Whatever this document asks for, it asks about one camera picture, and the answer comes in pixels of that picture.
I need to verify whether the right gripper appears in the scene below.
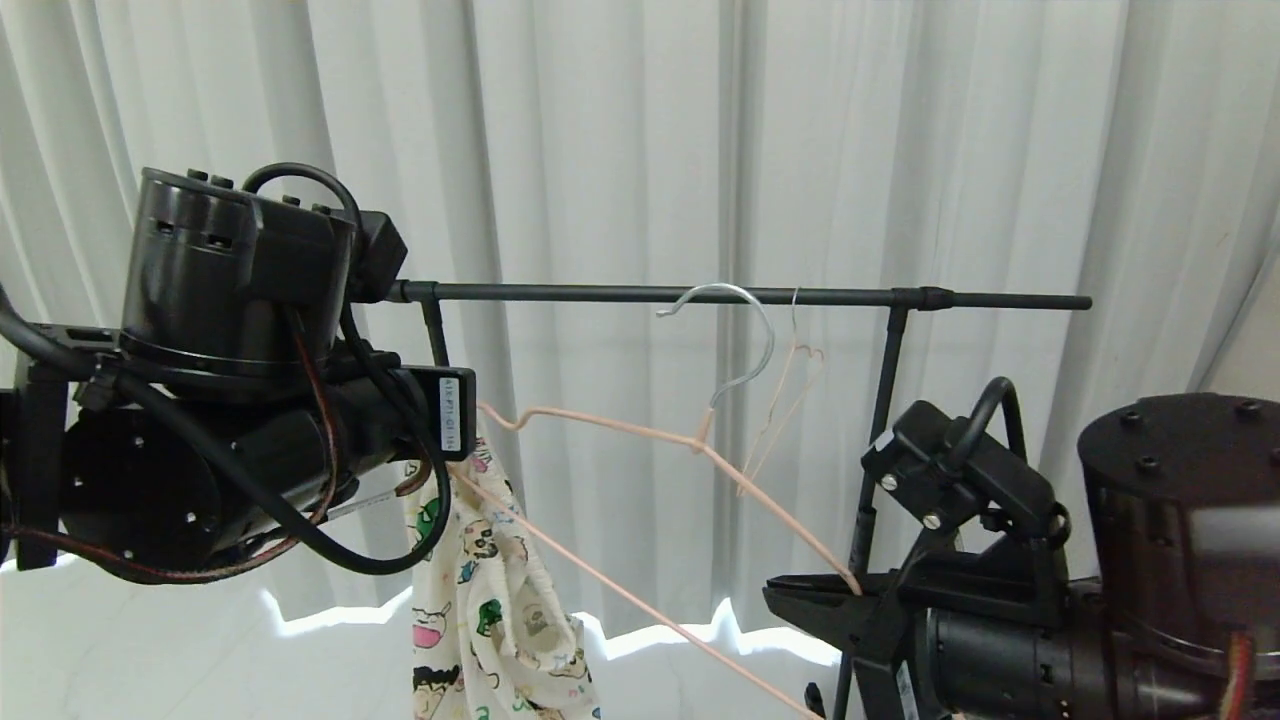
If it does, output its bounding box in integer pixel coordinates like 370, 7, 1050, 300
763, 572, 1111, 720

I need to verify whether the cream printed garment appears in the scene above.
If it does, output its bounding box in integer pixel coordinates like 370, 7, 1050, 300
405, 430, 601, 720

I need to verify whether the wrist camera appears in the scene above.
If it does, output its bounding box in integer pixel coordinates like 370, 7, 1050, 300
862, 400, 1073, 601
345, 208, 409, 304

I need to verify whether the black clothes rack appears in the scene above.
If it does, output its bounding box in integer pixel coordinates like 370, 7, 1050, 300
385, 280, 1093, 720

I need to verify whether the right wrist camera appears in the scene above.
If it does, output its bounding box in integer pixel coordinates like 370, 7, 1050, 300
862, 400, 1073, 601

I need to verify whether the pink clothes hanger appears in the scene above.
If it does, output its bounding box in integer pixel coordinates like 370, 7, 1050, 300
448, 283, 866, 720
738, 288, 826, 498

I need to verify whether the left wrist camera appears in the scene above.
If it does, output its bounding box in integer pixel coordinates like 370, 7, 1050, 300
345, 208, 409, 304

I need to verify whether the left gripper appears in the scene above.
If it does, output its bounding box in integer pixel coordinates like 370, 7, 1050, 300
60, 366, 477, 576

